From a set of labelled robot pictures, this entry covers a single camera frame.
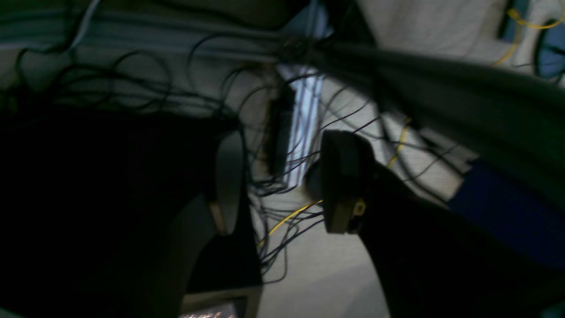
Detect yellow cable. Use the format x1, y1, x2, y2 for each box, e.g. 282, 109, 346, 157
256, 7, 565, 248

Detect tangled black cables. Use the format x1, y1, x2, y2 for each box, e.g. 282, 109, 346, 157
0, 0, 486, 283

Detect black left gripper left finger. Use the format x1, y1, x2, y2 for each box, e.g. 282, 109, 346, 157
146, 132, 244, 318

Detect black computer case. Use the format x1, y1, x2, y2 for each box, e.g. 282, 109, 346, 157
1, 110, 263, 318

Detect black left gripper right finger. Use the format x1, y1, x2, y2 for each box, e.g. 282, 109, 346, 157
320, 129, 564, 318

